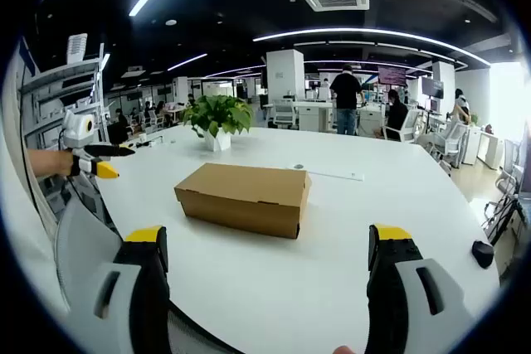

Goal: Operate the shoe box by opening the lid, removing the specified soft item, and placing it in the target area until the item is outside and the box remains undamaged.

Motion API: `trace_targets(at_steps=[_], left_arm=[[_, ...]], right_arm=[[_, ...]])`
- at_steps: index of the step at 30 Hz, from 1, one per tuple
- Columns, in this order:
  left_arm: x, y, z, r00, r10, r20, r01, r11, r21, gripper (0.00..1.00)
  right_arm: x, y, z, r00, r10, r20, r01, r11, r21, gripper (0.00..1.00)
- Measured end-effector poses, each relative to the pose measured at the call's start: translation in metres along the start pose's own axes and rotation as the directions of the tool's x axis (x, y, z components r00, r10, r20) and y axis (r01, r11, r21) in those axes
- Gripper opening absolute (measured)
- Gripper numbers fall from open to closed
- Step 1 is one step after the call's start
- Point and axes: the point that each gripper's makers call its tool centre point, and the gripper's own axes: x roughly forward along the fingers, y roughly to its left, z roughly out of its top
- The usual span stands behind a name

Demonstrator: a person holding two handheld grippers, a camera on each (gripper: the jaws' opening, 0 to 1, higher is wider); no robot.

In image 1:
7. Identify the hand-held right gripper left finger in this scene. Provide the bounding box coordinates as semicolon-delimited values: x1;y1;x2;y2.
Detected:
78;224;172;354

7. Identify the white mesh office chair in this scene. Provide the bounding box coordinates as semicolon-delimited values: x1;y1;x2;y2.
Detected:
52;187;237;354

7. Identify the wall screen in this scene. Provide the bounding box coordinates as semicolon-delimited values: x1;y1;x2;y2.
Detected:
377;65;407;85

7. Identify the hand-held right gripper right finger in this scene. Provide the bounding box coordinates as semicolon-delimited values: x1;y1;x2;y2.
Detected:
364;223;472;354

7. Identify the white desk cabinet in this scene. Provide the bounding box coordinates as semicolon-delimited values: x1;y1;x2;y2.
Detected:
298;103;335;132

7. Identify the brown cardboard shoe box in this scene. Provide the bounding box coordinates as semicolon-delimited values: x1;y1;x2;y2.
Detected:
173;162;313;240

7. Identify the white storage shelf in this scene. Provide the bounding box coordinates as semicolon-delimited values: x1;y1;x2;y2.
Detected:
18;42;111;156

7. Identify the black monitor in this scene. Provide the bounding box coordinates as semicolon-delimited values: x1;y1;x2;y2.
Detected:
421;77;445;98

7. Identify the white table cable cover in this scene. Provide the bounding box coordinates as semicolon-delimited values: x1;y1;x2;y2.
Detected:
309;167;366;183

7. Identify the white ribbed device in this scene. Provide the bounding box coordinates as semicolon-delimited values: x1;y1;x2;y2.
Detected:
66;32;89;65

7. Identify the black computer mouse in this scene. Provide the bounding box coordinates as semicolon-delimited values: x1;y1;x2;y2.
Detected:
470;240;495;269

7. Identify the green plant in white pot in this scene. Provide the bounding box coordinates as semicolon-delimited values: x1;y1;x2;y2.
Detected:
180;95;255;153

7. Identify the person's left hand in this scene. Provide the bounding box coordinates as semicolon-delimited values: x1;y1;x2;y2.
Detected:
46;148;76;177

